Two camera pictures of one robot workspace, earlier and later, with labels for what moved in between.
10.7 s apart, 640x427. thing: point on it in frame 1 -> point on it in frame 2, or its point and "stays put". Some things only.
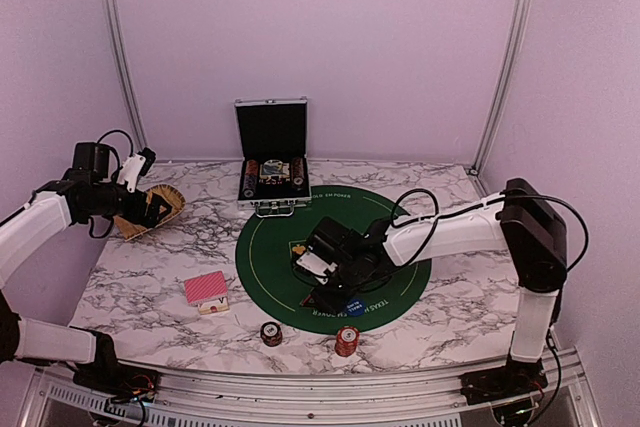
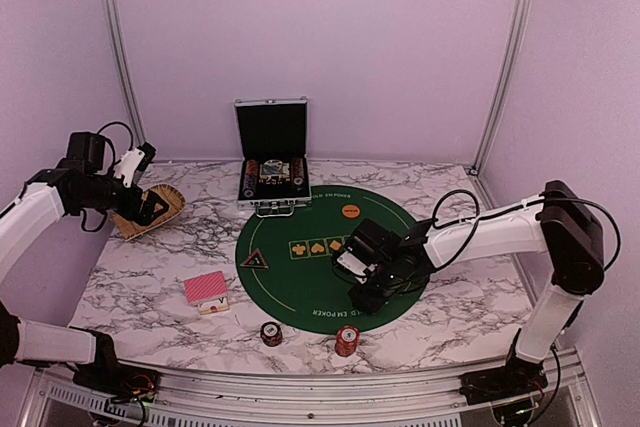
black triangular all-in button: x=307 y=300 -> x=256 y=260
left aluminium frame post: x=122 y=48 stays put
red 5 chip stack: x=347 y=338 stays put
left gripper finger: x=158 y=209 stays put
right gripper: x=330 y=304 -> x=367 y=304
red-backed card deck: x=208 y=292 stays put
